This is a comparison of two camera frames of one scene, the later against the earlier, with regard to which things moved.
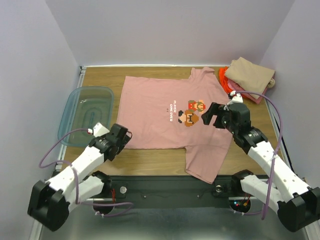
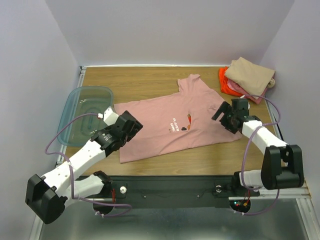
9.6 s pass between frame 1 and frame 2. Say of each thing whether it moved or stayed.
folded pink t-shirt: stayed
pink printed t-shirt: moved
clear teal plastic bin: stayed
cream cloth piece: stayed
